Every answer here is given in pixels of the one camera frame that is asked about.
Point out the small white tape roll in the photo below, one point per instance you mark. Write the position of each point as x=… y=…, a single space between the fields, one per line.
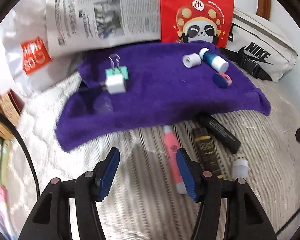
x=193 y=59

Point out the black tube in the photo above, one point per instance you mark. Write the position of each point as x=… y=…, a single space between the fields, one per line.
x=220 y=130

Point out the white plastic shopping bag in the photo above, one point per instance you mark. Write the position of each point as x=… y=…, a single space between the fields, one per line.
x=15 y=35

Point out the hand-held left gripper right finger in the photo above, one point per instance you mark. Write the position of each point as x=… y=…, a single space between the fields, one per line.
x=187 y=177

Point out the patterned cardboard box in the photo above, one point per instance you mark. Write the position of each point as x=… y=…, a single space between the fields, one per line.
x=10 y=107

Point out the red paper bag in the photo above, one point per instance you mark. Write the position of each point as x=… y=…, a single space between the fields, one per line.
x=170 y=17

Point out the folded newspaper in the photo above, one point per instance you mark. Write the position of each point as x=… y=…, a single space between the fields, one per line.
x=102 y=17

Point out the green binder clip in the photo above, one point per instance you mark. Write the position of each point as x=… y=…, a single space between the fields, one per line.
x=118 y=72

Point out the blue and red round case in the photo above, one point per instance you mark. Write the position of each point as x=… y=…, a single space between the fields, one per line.
x=218 y=80

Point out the small white usb light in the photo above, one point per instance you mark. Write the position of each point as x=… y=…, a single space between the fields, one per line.
x=240 y=168

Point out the white charger plug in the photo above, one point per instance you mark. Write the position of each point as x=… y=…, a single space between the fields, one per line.
x=115 y=83

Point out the wooden door frame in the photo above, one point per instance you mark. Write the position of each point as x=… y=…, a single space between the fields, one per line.
x=263 y=2

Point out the clear plastic cap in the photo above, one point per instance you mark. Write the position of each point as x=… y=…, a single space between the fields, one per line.
x=103 y=105

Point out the brown gold tube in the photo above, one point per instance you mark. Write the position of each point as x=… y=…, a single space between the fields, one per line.
x=206 y=150

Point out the blue and white bottle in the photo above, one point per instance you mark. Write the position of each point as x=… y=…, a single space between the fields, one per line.
x=211 y=58

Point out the pink tube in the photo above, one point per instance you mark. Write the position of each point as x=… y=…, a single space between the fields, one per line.
x=171 y=147

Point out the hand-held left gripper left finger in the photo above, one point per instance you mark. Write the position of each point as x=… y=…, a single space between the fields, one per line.
x=110 y=175

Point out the white waist bag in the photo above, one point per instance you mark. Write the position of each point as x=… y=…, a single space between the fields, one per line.
x=252 y=30

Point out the purple towel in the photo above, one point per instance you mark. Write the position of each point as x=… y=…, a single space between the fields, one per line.
x=152 y=92

